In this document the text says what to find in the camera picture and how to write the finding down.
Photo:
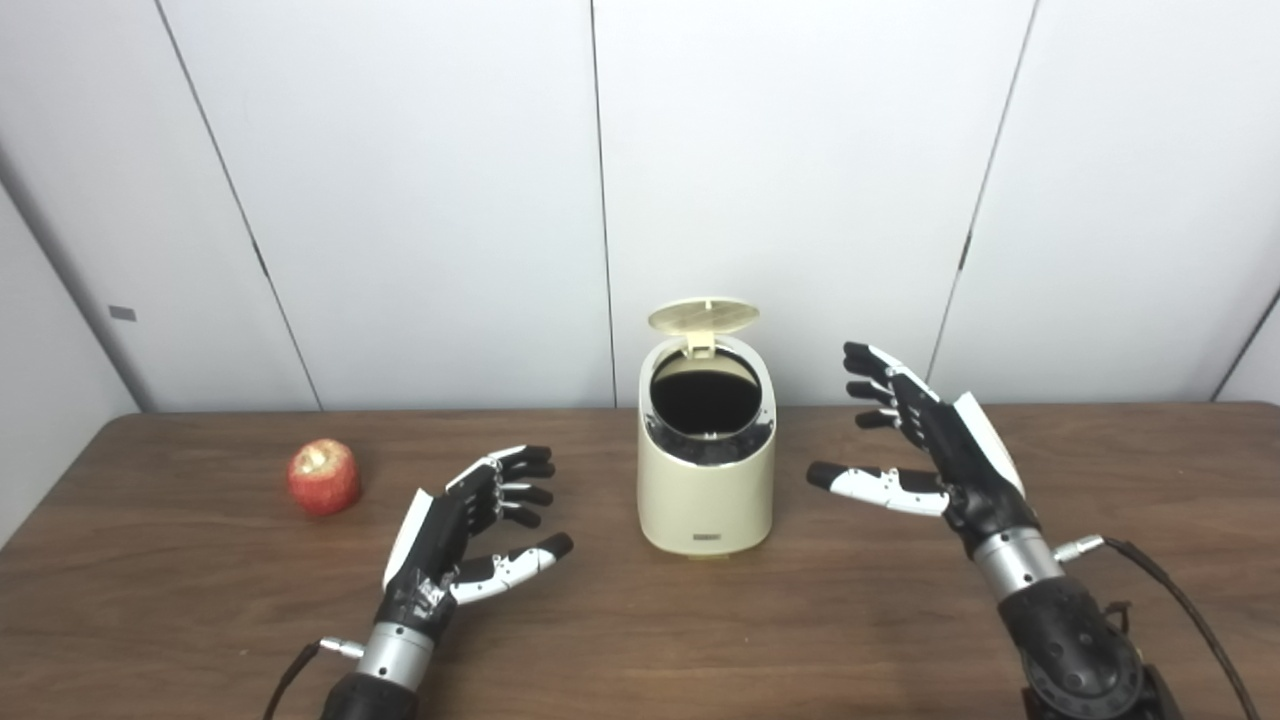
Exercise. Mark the small gray wall label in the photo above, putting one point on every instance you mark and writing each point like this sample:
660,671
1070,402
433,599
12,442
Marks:
122,313

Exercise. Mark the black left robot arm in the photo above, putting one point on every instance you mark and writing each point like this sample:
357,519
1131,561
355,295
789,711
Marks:
385,675

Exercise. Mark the round cream bin lid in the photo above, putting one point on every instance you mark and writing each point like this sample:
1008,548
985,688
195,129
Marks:
703,316

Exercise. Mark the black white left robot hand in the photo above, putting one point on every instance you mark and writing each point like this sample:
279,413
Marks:
435,535

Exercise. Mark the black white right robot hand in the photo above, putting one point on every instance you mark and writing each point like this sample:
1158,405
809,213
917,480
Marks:
965,460

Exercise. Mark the red apple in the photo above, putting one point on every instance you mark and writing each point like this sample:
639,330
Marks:
324,480

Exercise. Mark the cream-colored bin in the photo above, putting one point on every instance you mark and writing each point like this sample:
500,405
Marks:
705,500

